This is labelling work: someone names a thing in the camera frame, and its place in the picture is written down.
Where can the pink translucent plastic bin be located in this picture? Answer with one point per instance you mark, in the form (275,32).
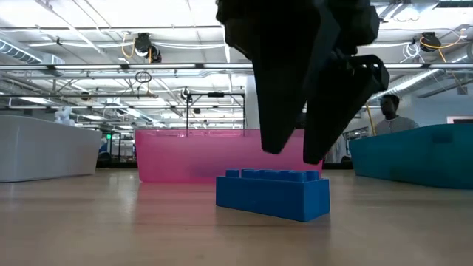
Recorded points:
(177,155)

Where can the black gantry frame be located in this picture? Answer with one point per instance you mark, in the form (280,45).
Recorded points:
(216,94)

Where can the blue toy brick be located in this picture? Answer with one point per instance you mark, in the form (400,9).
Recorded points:
(266,199)

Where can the grey plastic bin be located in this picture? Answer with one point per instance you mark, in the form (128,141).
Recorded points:
(44,147)

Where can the silver ventilation duct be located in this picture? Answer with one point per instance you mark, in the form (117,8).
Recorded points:
(22,51)
(417,79)

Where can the long ceiling light bar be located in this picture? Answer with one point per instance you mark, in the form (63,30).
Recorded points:
(148,67)

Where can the white framed wall panel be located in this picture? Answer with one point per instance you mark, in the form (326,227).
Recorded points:
(460,119)

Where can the teal plastic bin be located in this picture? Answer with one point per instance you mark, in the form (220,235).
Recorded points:
(406,159)

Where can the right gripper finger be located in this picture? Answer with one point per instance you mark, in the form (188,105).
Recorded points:
(340,99)
(281,103)

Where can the person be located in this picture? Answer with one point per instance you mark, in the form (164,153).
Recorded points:
(336,147)
(395,123)

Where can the white pillar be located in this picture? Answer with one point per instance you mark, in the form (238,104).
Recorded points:
(250,103)

